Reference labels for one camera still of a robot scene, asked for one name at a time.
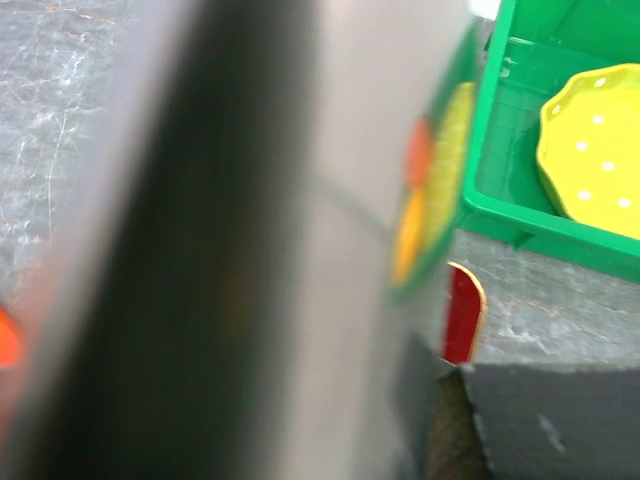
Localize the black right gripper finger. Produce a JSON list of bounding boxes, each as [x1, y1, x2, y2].
[[394, 333, 639, 479]]

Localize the dark red lacquer tray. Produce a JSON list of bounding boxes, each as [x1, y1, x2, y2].
[[441, 262, 488, 365]]

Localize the metal serving tongs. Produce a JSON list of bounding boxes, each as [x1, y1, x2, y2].
[[1, 1, 476, 479]]

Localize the orange box lid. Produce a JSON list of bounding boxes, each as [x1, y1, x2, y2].
[[0, 306, 22, 369]]

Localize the yellow-green dotted plate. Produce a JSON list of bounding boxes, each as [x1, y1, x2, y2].
[[536, 63, 639, 240]]

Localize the green plastic bin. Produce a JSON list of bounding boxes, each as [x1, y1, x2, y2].
[[459, 1, 639, 281]]

